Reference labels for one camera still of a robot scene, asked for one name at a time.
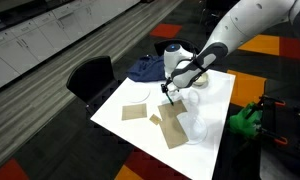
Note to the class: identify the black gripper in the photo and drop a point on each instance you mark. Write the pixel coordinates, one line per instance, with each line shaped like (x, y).
(170, 88)

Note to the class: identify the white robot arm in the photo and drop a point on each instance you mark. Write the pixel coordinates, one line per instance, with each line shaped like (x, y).
(250, 20)

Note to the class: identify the small brown paper square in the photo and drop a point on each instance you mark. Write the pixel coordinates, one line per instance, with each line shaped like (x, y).
(155, 119)

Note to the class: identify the long brown paper strip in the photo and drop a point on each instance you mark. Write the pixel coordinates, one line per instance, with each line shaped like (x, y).
(171, 126)

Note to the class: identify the small white plate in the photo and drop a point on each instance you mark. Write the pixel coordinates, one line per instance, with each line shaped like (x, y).
(138, 95)

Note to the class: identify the blue cloth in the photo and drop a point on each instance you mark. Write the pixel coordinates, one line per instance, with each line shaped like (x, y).
(146, 68)

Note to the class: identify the brown paper rectangle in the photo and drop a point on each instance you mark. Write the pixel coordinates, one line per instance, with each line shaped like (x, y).
(134, 111)

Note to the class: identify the large white plate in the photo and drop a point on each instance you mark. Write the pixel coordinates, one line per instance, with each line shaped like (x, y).
(196, 131)

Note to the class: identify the black chair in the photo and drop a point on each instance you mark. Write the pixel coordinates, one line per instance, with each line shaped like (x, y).
(160, 46)
(91, 78)

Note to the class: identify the white cabinet row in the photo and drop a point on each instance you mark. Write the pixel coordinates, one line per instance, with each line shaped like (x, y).
(33, 40)

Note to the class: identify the dark countertop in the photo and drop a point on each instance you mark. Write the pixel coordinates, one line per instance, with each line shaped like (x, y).
(20, 15)

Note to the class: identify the black vertical post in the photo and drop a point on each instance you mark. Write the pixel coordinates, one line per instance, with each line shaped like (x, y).
(268, 116)

